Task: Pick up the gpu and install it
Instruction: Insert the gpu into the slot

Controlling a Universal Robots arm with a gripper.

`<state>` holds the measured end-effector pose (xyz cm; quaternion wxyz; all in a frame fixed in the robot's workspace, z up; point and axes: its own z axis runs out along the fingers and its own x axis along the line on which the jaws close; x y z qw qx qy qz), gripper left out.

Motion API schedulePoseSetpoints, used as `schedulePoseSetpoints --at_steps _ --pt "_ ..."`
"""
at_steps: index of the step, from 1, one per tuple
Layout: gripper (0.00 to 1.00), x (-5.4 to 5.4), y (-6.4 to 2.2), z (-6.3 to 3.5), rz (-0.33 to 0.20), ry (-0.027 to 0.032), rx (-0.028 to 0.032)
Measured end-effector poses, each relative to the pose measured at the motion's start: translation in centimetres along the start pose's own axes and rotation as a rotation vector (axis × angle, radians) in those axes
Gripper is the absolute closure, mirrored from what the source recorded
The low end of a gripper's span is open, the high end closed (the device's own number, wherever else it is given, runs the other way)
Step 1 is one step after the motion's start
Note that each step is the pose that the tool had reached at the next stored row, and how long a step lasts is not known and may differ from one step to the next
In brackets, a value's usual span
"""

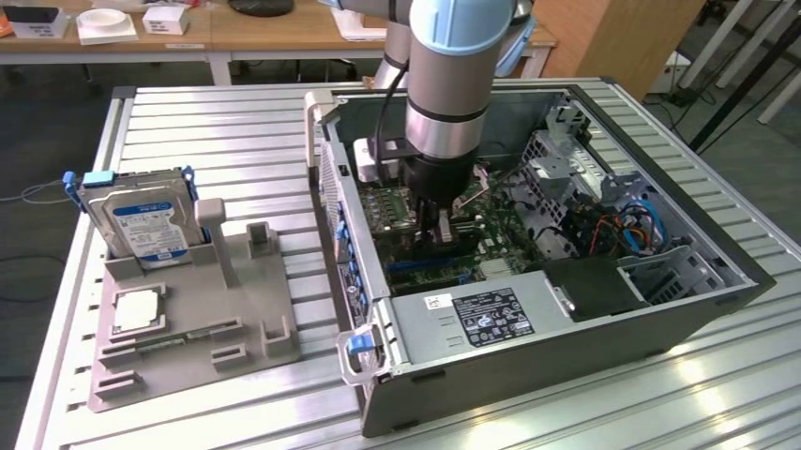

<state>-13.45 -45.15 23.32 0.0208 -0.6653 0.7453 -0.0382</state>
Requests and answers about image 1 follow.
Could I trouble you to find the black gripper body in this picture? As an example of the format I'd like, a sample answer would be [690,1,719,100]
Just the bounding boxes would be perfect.
[399,156,475,209]

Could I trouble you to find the green graphics card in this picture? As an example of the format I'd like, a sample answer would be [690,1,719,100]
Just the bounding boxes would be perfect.
[410,208,471,260]

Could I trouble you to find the metal socket cover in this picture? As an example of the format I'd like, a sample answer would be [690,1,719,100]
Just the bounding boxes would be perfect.
[463,161,497,207]

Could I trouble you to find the green motherboard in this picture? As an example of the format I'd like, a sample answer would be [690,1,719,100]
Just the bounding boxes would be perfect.
[352,157,539,299]

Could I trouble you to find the silver chipset heat sink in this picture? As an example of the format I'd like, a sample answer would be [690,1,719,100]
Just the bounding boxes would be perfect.
[479,261,522,278]

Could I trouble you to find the perforated metal disk bay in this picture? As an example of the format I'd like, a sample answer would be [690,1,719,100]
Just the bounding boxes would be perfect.
[518,129,606,203]

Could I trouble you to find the grey power supply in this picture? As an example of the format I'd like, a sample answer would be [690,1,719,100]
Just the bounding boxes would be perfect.
[372,274,578,368]

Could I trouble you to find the blue power supply latch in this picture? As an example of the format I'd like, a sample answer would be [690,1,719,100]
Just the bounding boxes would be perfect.
[346,327,371,356]

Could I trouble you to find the white papers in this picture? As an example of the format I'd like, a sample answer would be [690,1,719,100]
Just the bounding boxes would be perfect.
[330,7,390,42]

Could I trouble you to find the grey parts rack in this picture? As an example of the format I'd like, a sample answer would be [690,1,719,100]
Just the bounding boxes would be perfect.
[87,197,303,414]

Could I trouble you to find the open black PC case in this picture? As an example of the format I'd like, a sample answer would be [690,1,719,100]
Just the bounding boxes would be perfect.
[303,82,777,440]

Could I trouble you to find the wooden cabinet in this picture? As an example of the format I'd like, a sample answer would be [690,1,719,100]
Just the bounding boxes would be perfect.
[530,0,707,100]

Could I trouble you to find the grey metal disk bay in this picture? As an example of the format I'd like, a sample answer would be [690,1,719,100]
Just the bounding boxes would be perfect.
[615,244,733,306]

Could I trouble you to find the black floor power strip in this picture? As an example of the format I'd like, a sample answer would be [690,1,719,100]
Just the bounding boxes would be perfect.
[662,88,718,110]

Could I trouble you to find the wooden desk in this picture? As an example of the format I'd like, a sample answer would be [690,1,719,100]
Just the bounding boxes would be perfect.
[0,0,558,85]

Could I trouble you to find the white socket box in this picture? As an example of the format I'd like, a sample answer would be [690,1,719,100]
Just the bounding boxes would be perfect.
[649,50,691,98]

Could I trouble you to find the hard disk with blue label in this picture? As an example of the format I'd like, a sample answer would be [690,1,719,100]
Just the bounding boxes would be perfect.
[79,172,192,272]

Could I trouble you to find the black round object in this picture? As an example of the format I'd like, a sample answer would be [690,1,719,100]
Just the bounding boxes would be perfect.
[227,0,295,16]

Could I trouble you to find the silver CPU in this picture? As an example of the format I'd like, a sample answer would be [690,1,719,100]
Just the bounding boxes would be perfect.
[113,289,163,330]

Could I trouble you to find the blue disk carrier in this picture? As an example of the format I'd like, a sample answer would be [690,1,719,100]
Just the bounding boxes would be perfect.
[61,166,196,221]

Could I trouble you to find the black slanted pole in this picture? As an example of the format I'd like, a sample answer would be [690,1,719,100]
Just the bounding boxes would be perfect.
[687,25,801,154]

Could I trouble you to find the small white labelled box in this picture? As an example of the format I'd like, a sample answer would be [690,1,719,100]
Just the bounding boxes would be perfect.
[140,5,194,38]

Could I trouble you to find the white flat box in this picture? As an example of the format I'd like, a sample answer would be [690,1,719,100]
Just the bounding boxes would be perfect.
[75,21,137,47]

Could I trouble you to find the white round dish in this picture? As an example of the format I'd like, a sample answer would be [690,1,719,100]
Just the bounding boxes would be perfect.
[83,7,131,28]

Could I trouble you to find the white box with black top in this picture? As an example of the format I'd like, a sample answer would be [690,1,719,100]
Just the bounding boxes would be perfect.
[9,5,71,39]

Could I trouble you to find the black wire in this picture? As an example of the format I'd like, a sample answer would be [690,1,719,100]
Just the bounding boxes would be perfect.
[490,166,533,210]
[530,224,581,259]

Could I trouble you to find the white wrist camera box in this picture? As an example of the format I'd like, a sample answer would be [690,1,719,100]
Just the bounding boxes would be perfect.
[351,137,407,183]

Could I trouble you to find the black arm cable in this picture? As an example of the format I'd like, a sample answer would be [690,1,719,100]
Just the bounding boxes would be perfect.
[366,63,415,182]

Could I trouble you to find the orange wire bundle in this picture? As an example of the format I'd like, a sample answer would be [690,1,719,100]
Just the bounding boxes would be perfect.
[590,213,646,257]

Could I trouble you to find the blue disk wire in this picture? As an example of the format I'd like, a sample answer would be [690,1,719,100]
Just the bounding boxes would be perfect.
[622,200,666,258]

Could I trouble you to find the white desk frame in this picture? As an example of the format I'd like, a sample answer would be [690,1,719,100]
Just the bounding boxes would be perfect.
[678,0,801,126]

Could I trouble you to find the grey floor cable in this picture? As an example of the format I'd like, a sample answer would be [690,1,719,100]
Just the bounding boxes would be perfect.
[0,182,84,205]

